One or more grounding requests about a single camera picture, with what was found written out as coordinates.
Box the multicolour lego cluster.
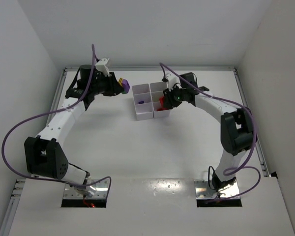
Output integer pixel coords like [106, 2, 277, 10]
[118, 78, 130, 94]

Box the red lego brick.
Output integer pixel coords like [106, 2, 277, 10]
[156, 107, 167, 112]
[159, 96, 166, 110]

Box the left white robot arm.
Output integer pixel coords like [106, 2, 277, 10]
[24, 65, 130, 188]

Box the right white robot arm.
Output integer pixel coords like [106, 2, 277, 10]
[160, 72, 253, 191]

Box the white six-compartment container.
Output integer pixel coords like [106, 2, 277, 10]
[132, 82, 170, 120]

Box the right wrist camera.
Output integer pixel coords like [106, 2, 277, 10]
[162, 73, 180, 90]

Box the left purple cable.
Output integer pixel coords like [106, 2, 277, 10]
[1, 44, 112, 189]

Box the purple cable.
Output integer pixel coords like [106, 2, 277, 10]
[1, 44, 112, 189]
[159, 62, 261, 204]

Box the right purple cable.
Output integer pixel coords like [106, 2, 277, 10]
[159, 62, 261, 204]

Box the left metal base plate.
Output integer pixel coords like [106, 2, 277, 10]
[63, 178, 110, 200]

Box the metal base plate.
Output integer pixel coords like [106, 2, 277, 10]
[194, 179, 240, 200]
[63, 178, 110, 200]

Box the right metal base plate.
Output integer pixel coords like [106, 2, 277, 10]
[194, 179, 240, 200]

